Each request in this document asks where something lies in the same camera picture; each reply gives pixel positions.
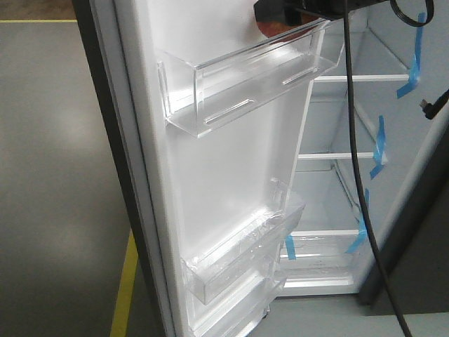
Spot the blue tape top shelf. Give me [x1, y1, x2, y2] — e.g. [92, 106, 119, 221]
[396, 27, 424, 99]

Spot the clear upper door bin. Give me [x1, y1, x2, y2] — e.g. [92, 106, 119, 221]
[156, 19, 344, 138]

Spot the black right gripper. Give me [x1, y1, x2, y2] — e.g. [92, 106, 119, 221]
[253, 0, 384, 25]

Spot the clear crisper drawer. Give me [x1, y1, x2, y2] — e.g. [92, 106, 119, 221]
[280, 232, 356, 287]

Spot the clear middle door bin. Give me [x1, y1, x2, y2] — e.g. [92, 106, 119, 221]
[182, 192, 305, 305]

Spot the clear door bin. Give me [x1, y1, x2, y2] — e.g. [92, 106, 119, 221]
[189, 270, 286, 336]
[156, 19, 344, 138]
[182, 192, 305, 305]

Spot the blue tape middle shelf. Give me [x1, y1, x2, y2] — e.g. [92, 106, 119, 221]
[370, 115, 387, 180]

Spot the blue tape lower shelf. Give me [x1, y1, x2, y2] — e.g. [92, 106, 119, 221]
[345, 187, 371, 255]

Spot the clear lower door bin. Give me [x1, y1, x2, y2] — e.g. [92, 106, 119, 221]
[189, 270, 286, 336]

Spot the dark grey fridge body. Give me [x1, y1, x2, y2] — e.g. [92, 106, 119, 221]
[280, 1, 448, 315]

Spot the red yellow apple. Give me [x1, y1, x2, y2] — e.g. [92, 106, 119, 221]
[256, 21, 292, 38]

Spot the blue tape drawer left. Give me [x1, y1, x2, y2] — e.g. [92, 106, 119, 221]
[285, 234, 296, 260]

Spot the fridge door white inside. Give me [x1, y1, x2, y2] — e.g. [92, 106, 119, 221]
[73, 1, 312, 336]

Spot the blue tape shelf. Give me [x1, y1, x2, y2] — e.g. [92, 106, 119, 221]
[345, 187, 371, 255]
[370, 115, 387, 180]
[396, 27, 424, 99]

